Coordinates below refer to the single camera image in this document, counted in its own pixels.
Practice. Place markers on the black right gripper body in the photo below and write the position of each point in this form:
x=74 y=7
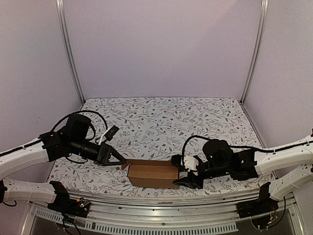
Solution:
x=196 y=176

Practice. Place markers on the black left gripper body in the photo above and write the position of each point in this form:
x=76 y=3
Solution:
x=77 y=147

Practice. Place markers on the brown cardboard box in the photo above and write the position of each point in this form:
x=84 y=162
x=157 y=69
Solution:
x=151 y=173

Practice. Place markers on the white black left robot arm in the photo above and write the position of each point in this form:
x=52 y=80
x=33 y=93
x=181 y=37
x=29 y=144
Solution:
x=22 y=159

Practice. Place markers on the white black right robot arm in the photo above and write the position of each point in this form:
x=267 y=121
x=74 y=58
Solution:
x=298 y=154

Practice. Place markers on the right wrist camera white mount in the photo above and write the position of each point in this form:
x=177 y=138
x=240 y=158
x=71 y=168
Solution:
x=186 y=163

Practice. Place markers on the aluminium front rail frame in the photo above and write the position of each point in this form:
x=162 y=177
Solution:
x=189 y=215

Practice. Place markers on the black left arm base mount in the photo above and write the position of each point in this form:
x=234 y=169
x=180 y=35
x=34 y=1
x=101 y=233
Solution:
x=64 y=204

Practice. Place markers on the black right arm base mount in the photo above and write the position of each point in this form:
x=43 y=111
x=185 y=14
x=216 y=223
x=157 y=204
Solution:
x=262 y=204

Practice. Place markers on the left aluminium corner post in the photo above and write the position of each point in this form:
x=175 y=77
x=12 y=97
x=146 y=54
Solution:
x=67 y=45

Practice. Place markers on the aluminium corner post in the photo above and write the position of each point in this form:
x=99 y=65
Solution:
x=256 y=50
x=67 y=45

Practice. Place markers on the right aluminium corner post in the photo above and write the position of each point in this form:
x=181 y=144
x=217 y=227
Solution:
x=256 y=50

